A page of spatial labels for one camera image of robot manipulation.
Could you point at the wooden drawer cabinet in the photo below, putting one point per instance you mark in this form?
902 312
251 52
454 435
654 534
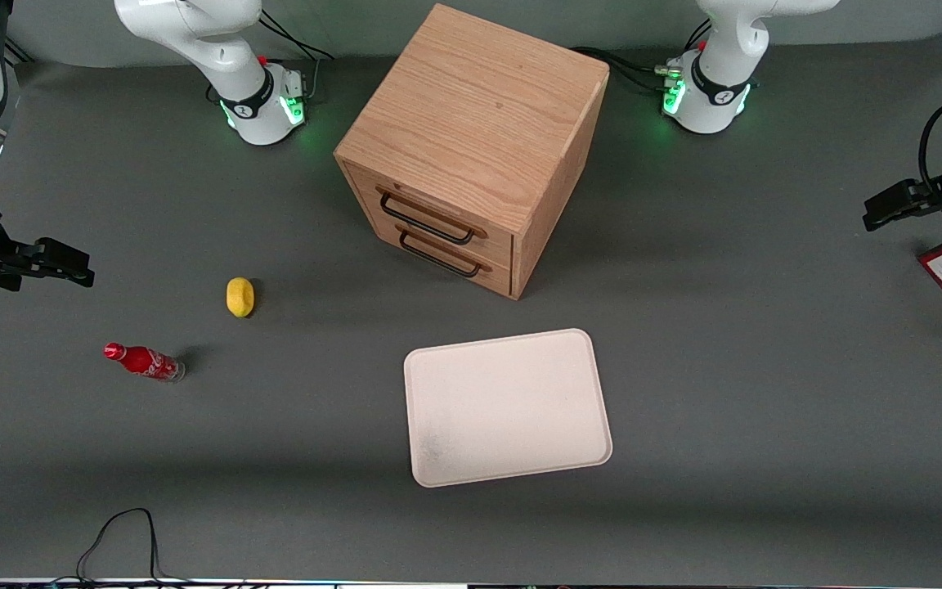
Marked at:
479 106

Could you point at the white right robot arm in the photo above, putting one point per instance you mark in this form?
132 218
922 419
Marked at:
193 33

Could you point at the yellow lemon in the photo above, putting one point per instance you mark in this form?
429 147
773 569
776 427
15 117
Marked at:
239 297

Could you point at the red cola bottle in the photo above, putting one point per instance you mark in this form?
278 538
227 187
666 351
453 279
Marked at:
144 361

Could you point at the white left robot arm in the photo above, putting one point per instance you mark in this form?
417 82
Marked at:
720 74

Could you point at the cream plastic tray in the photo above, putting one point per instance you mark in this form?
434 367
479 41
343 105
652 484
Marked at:
508 409

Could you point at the wooden drawer front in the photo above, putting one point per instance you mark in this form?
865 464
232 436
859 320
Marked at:
495 276
487 244

